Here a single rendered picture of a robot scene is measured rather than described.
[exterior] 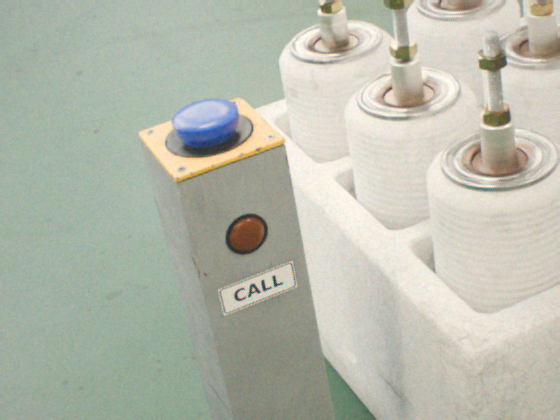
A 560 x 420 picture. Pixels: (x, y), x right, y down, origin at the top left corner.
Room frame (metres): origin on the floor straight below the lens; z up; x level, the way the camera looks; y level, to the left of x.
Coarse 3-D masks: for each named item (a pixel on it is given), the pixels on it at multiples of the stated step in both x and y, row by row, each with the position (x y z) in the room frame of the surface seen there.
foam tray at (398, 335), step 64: (320, 192) 0.75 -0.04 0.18; (320, 256) 0.74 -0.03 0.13; (384, 256) 0.65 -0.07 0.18; (320, 320) 0.77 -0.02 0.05; (384, 320) 0.64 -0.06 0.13; (448, 320) 0.57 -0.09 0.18; (512, 320) 0.55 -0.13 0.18; (384, 384) 0.66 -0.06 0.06; (448, 384) 0.56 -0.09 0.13; (512, 384) 0.54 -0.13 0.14
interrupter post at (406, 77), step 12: (396, 60) 0.74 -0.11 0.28; (396, 72) 0.73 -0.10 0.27; (408, 72) 0.73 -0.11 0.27; (420, 72) 0.73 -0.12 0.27; (396, 84) 0.73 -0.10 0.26; (408, 84) 0.73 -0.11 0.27; (420, 84) 0.73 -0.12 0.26; (396, 96) 0.73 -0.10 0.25; (408, 96) 0.73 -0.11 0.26; (420, 96) 0.73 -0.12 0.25
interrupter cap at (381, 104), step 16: (384, 80) 0.76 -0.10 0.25; (432, 80) 0.75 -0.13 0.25; (448, 80) 0.75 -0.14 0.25; (368, 96) 0.74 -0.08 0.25; (384, 96) 0.74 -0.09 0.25; (432, 96) 0.73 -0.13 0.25; (448, 96) 0.72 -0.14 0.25; (368, 112) 0.72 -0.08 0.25; (384, 112) 0.72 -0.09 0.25; (400, 112) 0.71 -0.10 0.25; (416, 112) 0.70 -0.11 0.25; (432, 112) 0.70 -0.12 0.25
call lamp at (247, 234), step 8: (240, 224) 0.58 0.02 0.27; (248, 224) 0.58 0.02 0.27; (256, 224) 0.58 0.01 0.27; (232, 232) 0.58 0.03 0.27; (240, 232) 0.58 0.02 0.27; (248, 232) 0.58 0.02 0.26; (256, 232) 0.58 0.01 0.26; (264, 232) 0.58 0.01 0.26; (232, 240) 0.58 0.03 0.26; (240, 240) 0.58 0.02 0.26; (248, 240) 0.58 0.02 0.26; (256, 240) 0.58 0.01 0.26; (240, 248) 0.58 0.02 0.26; (248, 248) 0.58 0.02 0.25
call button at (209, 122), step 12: (192, 108) 0.62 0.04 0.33; (204, 108) 0.62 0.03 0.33; (216, 108) 0.62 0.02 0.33; (228, 108) 0.61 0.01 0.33; (180, 120) 0.61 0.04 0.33; (192, 120) 0.61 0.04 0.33; (204, 120) 0.60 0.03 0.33; (216, 120) 0.60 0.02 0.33; (228, 120) 0.60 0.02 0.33; (180, 132) 0.60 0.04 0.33; (192, 132) 0.60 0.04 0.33; (204, 132) 0.59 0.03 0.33; (216, 132) 0.60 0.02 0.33; (228, 132) 0.60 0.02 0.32; (192, 144) 0.60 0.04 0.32; (204, 144) 0.60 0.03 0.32; (216, 144) 0.60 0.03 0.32
